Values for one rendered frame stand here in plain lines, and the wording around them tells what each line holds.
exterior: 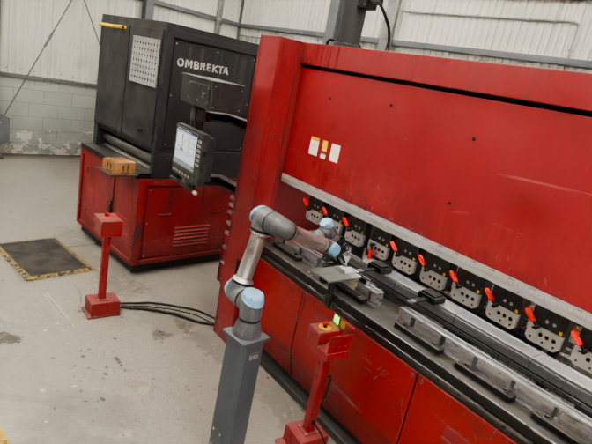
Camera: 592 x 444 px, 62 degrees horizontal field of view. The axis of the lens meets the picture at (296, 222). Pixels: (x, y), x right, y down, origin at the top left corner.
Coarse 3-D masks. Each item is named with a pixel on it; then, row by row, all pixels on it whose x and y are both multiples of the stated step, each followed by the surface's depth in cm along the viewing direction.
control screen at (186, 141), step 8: (176, 136) 358; (184, 136) 347; (192, 136) 337; (176, 144) 358; (184, 144) 347; (192, 144) 337; (176, 152) 358; (184, 152) 348; (192, 152) 338; (176, 160) 359; (184, 160) 348; (192, 160) 338; (192, 168) 338
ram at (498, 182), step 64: (320, 128) 321; (384, 128) 278; (448, 128) 245; (512, 128) 220; (576, 128) 199; (384, 192) 279; (448, 192) 246; (512, 192) 220; (576, 192) 199; (448, 256) 247; (512, 256) 221; (576, 256) 200; (576, 320) 200
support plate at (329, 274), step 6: (312, 270) 294; (318, 270) 295; (324, 270) 297; (330, 270) 298; (336, 270) 300; (324, 276) 288; (330, 276) 290; (336, 276) 292; (342, 276) 294; (348, 276) 296; (354, 276) 298; (330, 282) 283
